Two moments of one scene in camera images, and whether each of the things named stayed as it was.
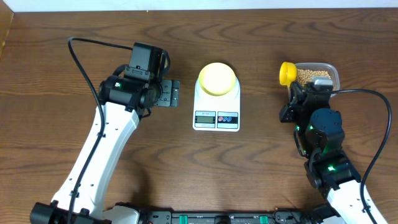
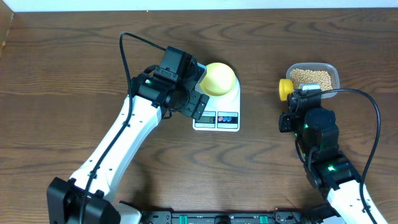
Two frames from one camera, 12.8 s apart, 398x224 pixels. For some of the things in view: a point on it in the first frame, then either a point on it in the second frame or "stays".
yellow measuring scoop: [288, 73] to [286, 87]
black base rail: [239, 217] stays
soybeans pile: [305, 76] stays
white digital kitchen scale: [216, 113] stays
